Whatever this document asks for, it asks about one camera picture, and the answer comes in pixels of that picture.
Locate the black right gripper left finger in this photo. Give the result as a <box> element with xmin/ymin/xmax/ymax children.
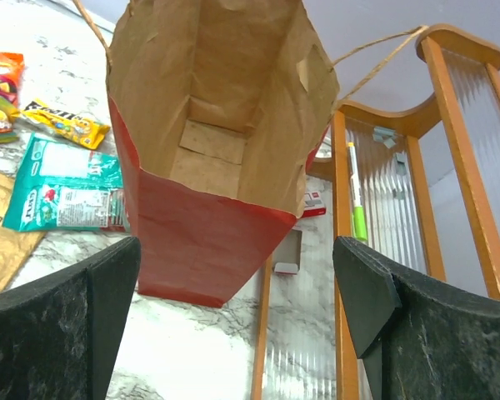
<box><xmin>0</xmin><ymin>237</ymin><xmax>141</xmax><ymax>399</ymax></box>

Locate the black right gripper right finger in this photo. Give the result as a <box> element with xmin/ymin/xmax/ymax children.
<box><xmin>332</xmin><ymin>236</ymin><xmax>500</xmax><ymax>399</ymax></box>

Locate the gold kettle chips bag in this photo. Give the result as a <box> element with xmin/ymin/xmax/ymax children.
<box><xmin>0</xmin><ymin>172</ymin><xmax>45</xmax><ymax>292</ymax></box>

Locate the teal Fox's mint candy bag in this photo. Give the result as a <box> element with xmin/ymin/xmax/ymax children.
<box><xmin>3</xmin><ymin>132</ymin><xmax>129</xmax><ymax>232</ymax></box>

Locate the orange Fox's fruits candy bag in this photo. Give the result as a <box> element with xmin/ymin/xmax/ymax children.
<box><xmin>0</xmin><ymin>52</ymin><xmax>25</xmax><ymax>143</ymax></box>

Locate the red brown paper bag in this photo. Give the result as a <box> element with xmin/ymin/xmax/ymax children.
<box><xmin>104</xmin><ymin>0</ymin><xmax>339</xmax><ymax>308</ymax></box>

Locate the green white marker pen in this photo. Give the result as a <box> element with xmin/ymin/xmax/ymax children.
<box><xmin>347</xmin><ymin>142</ymin><xmax>368</xmax><ymax>242</ymax></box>

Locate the red white small box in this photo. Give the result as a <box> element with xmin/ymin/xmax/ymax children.
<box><xmin>302</xmin><ymin>191</ymin><xmax>327</xmax><ymax>218</ymax></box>

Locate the yellow M&M's packet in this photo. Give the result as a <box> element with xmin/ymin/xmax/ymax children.
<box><xmin>19</xmin><ymin>99</ymin><xmax>111</xmax><ymax>150</ymax></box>

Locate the orange wooden rack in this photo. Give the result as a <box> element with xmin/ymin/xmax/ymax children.
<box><xmin>251</xmin><ymin>24</ymin><xmax>500</xmax><ymax>399</ymax></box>

